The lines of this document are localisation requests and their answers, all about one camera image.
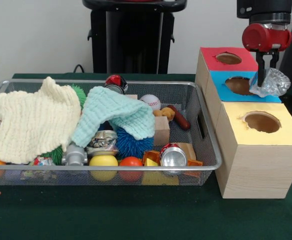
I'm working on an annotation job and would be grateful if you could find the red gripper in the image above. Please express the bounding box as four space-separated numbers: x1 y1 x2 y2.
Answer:
242 23 292 87

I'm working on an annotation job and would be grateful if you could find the crushed clear plastic bottle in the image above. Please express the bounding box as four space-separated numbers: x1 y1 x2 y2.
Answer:
249 67 291 98

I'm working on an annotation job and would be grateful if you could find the mint green cloth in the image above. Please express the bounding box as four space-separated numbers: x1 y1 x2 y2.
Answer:
70 86 156 148

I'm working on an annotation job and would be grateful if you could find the wooden box with three holes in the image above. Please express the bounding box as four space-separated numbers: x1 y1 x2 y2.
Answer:
194 47 292 200

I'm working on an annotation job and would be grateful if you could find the clear mesh bin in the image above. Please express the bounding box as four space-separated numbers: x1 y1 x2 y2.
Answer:
0 79 223 187

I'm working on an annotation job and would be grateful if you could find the white baseball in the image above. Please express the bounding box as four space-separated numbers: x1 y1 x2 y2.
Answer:
140 94 162 111

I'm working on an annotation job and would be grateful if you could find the red silver soda can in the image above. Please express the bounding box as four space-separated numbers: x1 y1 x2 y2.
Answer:
159 143 188 169

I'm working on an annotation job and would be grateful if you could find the red black can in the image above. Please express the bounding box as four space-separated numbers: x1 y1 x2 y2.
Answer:
104 74 129 95

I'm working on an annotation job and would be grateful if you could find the blue spiky ball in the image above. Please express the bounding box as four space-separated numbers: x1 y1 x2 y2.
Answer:
115 127 155 159

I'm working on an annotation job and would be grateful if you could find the red orange ball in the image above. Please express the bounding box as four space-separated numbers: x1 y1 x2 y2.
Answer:
119 156 144 182

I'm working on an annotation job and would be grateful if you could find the crushed printed can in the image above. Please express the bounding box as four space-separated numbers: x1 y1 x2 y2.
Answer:
87 129 119 157

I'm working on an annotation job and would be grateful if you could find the yellow ball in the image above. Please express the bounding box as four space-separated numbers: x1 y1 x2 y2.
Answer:
89 154 119 182

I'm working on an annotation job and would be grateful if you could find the cream knitted cloth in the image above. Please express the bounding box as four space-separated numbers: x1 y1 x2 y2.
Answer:
0 76 82 165

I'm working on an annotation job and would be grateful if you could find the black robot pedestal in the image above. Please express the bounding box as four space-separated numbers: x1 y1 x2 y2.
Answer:
82 0 188 75

